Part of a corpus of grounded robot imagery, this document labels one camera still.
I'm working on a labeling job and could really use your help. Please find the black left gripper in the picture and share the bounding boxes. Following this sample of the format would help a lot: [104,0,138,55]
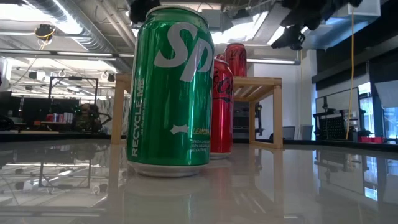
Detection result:
[129,0,162,25]

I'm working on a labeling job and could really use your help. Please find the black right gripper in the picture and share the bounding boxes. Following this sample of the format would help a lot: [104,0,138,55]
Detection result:
[270,24,308,52]

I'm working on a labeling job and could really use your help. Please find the red Coke Zero can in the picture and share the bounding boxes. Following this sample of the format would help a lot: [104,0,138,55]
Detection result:
[224,42,248,78]
[210,58,234,161]

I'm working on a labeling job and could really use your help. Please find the green Sprite can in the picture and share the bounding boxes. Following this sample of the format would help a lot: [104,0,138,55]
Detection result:
[125,4,216,179]

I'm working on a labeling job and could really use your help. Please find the wooden slatted shelf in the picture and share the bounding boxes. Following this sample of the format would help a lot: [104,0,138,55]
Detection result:
[111,73,284,150]

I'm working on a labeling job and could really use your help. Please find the grey ceiling box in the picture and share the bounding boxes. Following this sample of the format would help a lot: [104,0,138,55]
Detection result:
[201,8,225,32]

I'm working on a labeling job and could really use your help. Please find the whiteboard panel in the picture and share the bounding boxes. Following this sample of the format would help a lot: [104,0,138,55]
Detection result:
[315,87,361,125]

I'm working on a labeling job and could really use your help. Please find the black equipment rack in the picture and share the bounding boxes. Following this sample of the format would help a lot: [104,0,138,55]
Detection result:
[233,101,265,140]

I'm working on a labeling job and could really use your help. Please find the grey chair back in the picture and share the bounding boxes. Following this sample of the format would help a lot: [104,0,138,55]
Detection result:
[269,125,296,141]

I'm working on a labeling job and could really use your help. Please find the black perforated rack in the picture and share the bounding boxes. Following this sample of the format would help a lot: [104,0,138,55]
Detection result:
[312,108,349,141]

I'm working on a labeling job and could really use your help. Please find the patterned hanging fabric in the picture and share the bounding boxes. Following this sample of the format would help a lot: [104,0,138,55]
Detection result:
[95,97,131,135]

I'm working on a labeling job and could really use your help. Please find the person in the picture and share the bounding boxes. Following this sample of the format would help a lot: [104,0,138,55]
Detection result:
[72,102,103,133]

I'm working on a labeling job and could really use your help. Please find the red bin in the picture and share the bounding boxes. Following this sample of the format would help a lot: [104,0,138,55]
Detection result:
[358,136,386,144]

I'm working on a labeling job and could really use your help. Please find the distant colourful cans row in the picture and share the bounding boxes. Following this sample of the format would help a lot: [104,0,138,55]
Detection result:
[45,112,74,124]

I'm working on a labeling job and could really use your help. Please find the silver ventilation duct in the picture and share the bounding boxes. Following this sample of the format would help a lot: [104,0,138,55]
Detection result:
[23,0,135,73]

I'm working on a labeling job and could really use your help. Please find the yellow hanging cable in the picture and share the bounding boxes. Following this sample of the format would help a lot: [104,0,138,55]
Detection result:
[345,6,356,141]

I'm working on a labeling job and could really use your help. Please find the black ceiling cable reel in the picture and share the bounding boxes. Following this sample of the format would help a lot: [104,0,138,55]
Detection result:
[34,24,57,41]

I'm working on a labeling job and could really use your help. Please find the black metal frame rig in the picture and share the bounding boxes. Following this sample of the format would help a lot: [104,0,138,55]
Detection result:
[47,75,100,108]

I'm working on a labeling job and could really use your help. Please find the black aluminium table frame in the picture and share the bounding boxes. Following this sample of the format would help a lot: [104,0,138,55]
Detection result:
[0,132,398,154]

